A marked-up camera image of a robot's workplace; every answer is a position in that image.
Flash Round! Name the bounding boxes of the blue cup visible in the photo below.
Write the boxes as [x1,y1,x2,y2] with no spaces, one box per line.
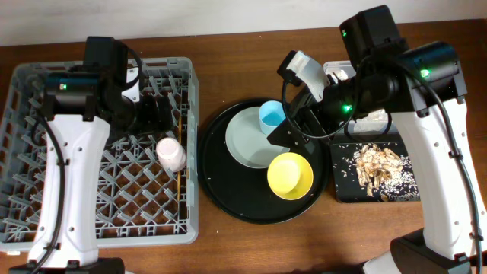
[258,100,285,135]

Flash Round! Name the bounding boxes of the wooden chopstick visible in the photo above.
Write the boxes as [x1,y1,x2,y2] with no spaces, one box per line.
[177,116,182,204]

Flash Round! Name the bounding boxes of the pale grey plate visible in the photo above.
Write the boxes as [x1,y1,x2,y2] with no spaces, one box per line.
[225,107,290,169]

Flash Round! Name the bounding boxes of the yellow bowl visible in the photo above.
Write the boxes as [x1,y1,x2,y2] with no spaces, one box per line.
[267,152,314,201]

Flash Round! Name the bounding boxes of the pink cup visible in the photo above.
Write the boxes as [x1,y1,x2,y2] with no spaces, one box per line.
[156,137,186,172]

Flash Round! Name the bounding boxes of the food scraps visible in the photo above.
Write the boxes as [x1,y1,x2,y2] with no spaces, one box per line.
[340,142,419,202]

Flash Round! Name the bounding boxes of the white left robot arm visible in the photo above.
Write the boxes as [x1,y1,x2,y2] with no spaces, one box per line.
[12,37,179,273]

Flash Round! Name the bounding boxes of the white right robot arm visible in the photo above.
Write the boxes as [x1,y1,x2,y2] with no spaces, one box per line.
[279,5,486,273]

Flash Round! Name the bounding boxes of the grey dishwasher rack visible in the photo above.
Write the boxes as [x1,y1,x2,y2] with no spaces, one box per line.
[1,57,199,253]

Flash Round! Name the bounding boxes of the clear plastic bin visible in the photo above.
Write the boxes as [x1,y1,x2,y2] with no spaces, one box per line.
[323,61,388,136]

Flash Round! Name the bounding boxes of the round black tray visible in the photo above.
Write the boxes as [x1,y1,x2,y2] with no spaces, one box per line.
[197,98,330,225]

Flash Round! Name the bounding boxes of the black rectangular tray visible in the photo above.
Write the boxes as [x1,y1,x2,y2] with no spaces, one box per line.
[329,140,422,204]

